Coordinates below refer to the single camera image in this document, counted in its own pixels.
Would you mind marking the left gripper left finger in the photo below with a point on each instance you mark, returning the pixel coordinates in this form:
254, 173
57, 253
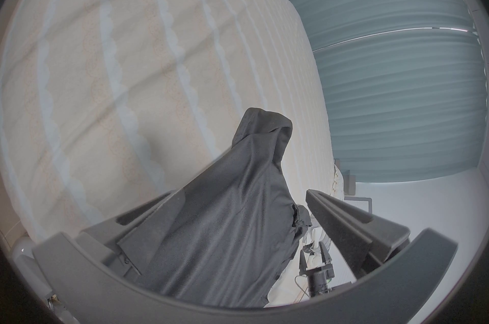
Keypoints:
126, 242

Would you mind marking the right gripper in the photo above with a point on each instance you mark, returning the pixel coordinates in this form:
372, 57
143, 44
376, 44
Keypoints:
319, 280

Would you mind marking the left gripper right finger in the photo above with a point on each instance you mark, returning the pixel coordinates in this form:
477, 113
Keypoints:
355, 234

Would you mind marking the black T-shirt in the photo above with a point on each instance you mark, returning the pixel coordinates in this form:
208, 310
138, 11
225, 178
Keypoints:
237, 219

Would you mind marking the pile of clothes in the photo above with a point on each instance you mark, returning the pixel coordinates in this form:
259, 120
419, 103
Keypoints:
313, 238

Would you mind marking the bed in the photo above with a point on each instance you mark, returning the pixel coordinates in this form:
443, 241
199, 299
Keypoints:
133, 66

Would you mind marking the grey bedside table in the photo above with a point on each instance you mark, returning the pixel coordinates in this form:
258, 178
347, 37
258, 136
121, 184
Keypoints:
349, 183

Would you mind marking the white printed pillow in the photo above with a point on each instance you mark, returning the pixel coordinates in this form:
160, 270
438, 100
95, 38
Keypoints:
339, 181

